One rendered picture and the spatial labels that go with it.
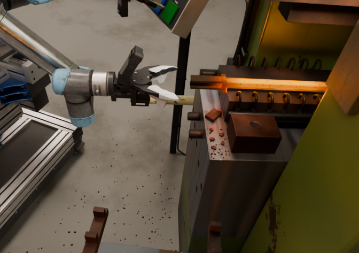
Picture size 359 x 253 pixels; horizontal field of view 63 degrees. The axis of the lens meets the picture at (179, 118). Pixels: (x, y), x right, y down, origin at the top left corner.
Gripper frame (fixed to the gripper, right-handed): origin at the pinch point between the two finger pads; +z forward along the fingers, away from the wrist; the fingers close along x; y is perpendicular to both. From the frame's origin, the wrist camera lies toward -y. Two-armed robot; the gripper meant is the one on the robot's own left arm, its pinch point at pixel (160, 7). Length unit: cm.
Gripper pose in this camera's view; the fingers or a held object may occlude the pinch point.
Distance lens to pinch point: 120.4
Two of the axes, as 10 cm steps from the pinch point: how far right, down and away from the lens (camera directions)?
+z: 7.3, 1.4, 6.7
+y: 5.1, -7.6, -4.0
